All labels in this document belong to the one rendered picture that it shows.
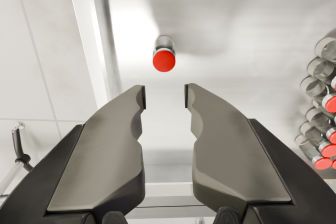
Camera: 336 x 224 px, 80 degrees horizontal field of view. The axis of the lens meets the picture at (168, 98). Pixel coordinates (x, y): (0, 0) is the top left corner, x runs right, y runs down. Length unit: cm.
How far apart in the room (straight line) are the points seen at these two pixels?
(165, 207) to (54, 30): 109
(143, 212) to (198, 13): 108
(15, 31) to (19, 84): 32
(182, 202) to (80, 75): 92
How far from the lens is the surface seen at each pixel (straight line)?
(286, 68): 27
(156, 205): 121
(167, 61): 18
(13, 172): 168
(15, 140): 167
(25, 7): 129
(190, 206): 121
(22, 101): 157
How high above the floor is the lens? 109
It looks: 58 degrees down
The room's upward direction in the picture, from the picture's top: 177 degrees clockwise
